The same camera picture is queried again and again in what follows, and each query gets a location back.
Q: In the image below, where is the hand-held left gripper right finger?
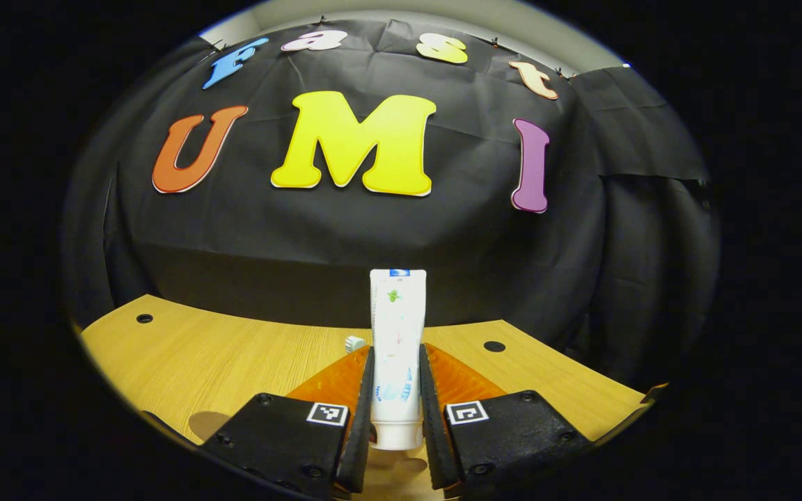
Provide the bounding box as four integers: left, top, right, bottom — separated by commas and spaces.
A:
418, 342, 594, 492

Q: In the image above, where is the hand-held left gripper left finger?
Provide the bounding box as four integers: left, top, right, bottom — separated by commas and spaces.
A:
198, 345, 377, 500

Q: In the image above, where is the white toothpaste tube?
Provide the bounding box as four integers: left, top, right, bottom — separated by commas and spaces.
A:
370, 269, 427, 451

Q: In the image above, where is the wooden desktop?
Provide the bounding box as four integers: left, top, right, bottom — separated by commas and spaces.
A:
79, 294, 647, 500

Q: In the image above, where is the black backdrop cloth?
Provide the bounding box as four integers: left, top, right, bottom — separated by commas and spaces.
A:
63, 17, 722, 390

